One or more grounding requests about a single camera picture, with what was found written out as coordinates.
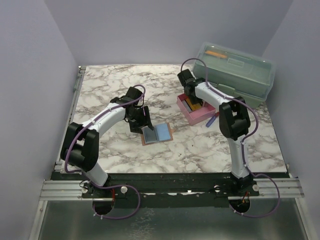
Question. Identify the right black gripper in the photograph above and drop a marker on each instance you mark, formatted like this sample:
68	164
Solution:
194	101

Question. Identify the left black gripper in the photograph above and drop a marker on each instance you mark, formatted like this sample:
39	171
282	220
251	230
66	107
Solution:
145	120

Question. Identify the black gold credit card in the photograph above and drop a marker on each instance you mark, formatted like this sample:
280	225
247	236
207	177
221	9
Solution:
149	135

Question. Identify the tan leather card holder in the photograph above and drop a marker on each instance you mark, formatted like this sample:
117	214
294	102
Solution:
163	133

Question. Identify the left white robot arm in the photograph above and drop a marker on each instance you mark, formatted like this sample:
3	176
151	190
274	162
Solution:
80	148

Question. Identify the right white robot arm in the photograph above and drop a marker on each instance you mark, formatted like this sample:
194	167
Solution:
234	122

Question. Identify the silver credit cards stack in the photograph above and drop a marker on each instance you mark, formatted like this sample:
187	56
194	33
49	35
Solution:
187	106

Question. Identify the pink card box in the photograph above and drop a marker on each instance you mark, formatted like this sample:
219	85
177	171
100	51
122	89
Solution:
196	116

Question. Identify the red blue screwdriver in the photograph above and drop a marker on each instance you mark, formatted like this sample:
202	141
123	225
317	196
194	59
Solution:
212	119

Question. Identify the orange tool inside toolbox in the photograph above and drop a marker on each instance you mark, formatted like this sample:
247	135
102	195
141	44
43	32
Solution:
216	54

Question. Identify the green plastic toolbox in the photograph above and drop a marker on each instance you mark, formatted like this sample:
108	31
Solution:
239	75

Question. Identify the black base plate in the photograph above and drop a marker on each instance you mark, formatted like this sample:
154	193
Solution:
168	190

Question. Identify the aluminium mounting rail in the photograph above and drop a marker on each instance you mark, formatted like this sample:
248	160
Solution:
70	190

